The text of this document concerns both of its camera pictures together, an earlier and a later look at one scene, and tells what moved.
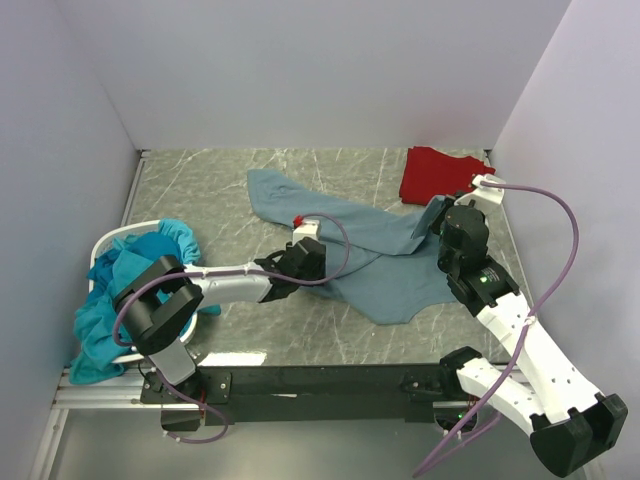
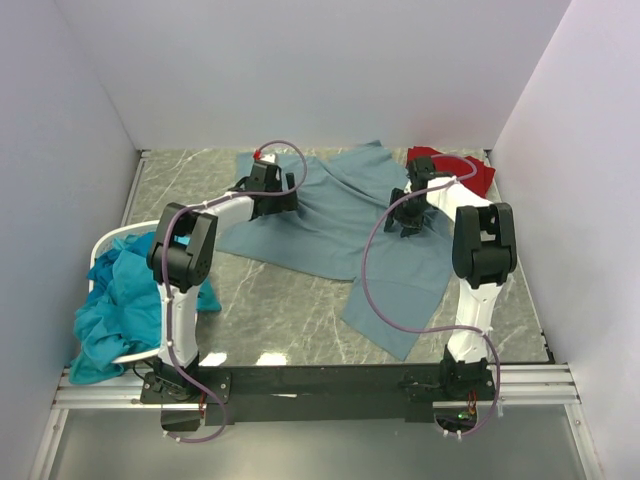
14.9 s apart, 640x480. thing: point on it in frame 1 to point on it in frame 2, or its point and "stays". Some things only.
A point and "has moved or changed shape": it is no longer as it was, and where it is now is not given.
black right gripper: (451, 203) to (407, 220)
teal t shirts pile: (100, 357) stays
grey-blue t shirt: (385, 263) has moved or changed shape
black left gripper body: (310, 252) to (279, 195)
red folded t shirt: (429, 174) stays
